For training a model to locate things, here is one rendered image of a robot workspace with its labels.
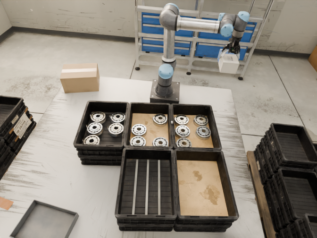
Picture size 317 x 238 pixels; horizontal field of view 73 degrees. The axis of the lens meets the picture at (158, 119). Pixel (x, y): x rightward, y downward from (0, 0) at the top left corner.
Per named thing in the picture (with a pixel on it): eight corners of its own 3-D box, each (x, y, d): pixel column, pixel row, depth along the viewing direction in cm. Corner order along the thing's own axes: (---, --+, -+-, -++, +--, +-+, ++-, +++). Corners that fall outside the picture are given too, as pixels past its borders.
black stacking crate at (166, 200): (124, 158, 136) (123, 148, 127) (171, 159, 137) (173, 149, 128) (116, 225, 109) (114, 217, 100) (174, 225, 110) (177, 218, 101)
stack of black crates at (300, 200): (262, 186, 200) (278, 167, 175) (294, 190, 199) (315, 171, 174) (273, 233, 173) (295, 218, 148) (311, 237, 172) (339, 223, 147)
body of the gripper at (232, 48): (227, 54, 156) (232, 38, 147) (226, 48, 162) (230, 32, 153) (237, 55, 156) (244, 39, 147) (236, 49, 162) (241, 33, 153)
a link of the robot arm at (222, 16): (219, 17, 137) (237, 19, 136) (220, 10, 145) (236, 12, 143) (216, 29, 143) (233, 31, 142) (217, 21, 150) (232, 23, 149)
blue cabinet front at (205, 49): (194, 55, 321) (202, 17, 280) (242, 60, 319) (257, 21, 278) (194, 56, 319) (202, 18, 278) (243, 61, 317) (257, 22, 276)
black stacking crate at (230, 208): (171, 159, 137) (173, 149, 128) (217, 160, 138) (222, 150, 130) (175, 225, 110) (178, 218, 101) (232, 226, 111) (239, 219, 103)
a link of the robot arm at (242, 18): (237, 9, 142) (250, 11, 141) (232, 26, 150) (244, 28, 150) (237, 14, 137) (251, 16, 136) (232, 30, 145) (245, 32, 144)
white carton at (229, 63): (217, 58, 178) (220, 48, 172) (231, 60, 178) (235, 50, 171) (220, 72, 164) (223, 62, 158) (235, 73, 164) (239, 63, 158)
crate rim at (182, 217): (173, 150, 130) (173, 148, 128) (221, 152, 131) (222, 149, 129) (177, 220, 103) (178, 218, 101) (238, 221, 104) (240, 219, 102)
